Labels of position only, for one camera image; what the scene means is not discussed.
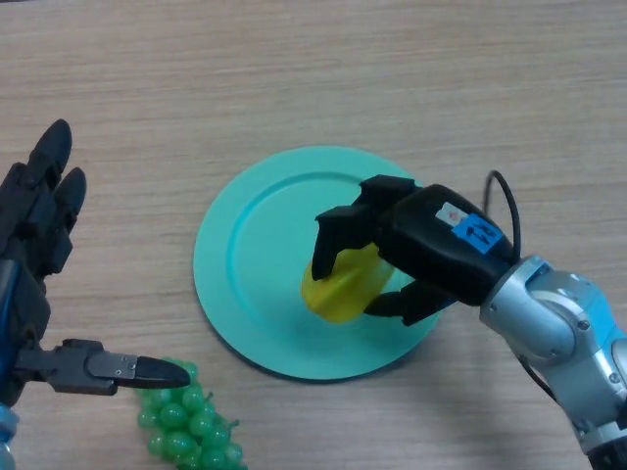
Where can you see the green grape bunch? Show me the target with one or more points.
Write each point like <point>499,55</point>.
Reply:
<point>181,421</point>

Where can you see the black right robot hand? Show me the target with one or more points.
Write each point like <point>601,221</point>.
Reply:
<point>441,245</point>

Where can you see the green round plate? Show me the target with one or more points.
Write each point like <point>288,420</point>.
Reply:
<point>264,274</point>

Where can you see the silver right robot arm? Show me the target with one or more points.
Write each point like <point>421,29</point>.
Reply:
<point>563,328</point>

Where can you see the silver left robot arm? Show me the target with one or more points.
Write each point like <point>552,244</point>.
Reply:
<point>6,436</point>

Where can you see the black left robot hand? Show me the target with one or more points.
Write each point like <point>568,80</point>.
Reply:
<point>24,274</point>

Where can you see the yellow starfruit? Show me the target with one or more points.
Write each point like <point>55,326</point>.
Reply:
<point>348,289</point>

